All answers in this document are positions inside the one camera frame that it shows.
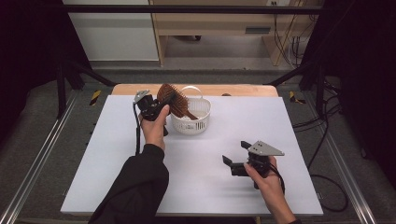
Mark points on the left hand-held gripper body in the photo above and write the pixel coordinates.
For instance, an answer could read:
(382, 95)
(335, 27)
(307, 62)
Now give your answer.
(148, 105)

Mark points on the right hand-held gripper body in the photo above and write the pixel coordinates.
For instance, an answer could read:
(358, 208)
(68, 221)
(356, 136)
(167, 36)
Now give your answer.
(261, 151)

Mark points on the wooden hairbrush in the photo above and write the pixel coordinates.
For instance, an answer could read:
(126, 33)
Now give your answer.
(182, 107)

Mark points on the white plastic basket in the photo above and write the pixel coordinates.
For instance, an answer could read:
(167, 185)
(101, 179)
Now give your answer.
(190, 126)

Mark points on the person's left hand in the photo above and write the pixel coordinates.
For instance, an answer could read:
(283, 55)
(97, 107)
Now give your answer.
(154, 130)

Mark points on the person's right hand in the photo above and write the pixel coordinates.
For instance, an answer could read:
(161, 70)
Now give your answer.
(271, 189)

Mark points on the white table cover board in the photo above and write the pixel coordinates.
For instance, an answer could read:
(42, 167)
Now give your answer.
(218, 130)

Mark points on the yellow black floor tape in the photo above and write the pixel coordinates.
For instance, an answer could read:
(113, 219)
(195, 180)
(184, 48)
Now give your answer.
(294, 97)
(95, 97)

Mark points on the light wooden table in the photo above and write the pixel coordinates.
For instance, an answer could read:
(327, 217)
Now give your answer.
(243, 90)

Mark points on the light wooden desk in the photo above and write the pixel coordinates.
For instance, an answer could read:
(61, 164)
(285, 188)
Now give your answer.
(211, 28)

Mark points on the black curtain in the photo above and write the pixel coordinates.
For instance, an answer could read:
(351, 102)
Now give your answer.
(367, 77)
(28, 62)

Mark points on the black metal frame stand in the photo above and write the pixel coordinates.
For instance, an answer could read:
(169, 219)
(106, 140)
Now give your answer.
(319, 87)
(62, 90)

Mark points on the aluminium floor rail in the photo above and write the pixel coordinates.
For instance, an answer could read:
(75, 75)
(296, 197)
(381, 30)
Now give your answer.
(345, 174)
(34, 174)

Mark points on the black horizontal frame bar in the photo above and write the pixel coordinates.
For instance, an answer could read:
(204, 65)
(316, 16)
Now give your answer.
(124, 8)

